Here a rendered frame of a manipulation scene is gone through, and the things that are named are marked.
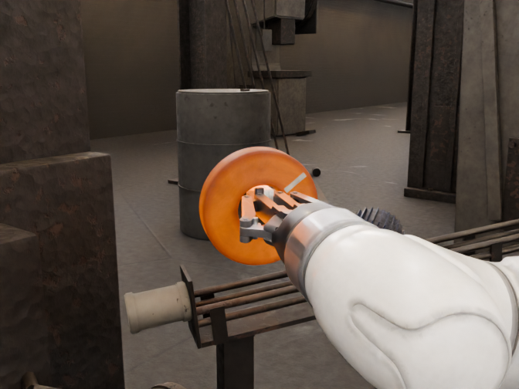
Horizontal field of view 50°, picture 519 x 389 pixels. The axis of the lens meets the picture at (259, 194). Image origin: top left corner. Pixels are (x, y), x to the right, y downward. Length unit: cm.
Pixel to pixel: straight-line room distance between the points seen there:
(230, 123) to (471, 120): 129
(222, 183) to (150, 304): 23
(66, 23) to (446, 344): 81
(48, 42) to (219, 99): 226
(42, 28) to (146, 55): 808
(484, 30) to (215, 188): 240
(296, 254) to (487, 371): 19
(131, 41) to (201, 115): 572
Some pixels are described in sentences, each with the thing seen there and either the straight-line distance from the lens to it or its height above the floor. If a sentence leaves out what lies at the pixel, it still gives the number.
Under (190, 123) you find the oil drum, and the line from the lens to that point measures 328.
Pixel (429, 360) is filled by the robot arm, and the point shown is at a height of 85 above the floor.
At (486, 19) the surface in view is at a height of 124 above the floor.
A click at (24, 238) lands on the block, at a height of 80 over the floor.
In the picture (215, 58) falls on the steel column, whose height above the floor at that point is 109.
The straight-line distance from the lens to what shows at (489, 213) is 299.
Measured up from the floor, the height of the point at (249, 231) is 85.
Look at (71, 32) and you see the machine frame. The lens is 101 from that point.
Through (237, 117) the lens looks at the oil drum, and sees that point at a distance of 320.
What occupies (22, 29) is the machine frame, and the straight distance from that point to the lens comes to 97.
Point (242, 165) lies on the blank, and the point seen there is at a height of 90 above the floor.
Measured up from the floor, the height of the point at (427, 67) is 102.
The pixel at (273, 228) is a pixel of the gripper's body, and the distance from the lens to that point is 56.
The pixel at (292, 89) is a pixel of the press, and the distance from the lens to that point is 850.
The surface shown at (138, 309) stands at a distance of 83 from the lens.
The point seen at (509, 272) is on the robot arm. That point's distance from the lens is 48.
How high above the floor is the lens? 102
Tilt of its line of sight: 13 degrees down
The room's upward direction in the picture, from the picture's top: straight up
